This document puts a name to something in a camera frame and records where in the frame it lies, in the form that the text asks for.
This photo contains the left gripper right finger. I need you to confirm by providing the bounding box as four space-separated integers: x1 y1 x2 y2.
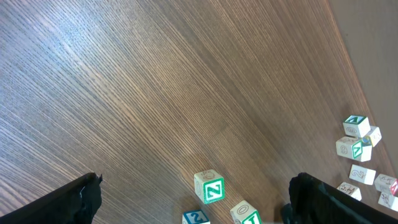
281 172 397 224

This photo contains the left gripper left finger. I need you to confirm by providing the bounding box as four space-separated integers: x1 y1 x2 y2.
1 172 103 224

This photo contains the green J letter block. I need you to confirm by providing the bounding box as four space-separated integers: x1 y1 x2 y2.
230 200 262 224

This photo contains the green Z block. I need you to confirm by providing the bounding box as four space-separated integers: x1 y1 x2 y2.
194 169 225 204
336 136 373 162

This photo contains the red sided picture block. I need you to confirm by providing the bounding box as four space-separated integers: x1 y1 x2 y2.
182 210 210 224

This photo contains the blue sided wooden block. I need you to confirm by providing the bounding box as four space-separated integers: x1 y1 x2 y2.
337 182 362 201

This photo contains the yellow sided picture block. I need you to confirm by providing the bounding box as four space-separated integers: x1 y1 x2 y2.
349 164 376 185

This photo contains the yellow S wooden block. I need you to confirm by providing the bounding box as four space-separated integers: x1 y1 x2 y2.
374 174 397 196

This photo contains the red A letter block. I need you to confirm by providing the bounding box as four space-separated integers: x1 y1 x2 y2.
378 192 398 212

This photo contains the red A sided block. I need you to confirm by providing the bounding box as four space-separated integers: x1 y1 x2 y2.
343 114 371 138

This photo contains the red O letter block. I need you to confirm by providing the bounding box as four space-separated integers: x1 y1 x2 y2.
362 126 382 147

